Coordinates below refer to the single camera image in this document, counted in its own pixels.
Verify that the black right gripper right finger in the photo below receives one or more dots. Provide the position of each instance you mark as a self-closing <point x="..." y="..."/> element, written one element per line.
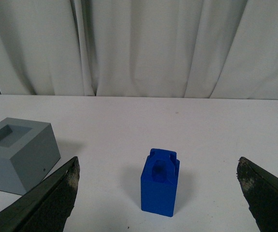
<point x="260" y="189"/>

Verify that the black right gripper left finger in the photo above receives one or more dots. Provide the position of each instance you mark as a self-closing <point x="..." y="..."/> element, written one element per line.
<point x="46" y="207"/>

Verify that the blue plastic part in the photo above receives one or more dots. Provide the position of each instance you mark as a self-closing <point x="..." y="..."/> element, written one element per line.
<point x="159" y="180"/>

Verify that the gray square base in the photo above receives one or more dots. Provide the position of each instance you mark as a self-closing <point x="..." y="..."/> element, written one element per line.
<point x="28" y="151"/>

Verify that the white curtain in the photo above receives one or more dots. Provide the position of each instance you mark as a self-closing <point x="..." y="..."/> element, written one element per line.
<point x="225" y="49"/>

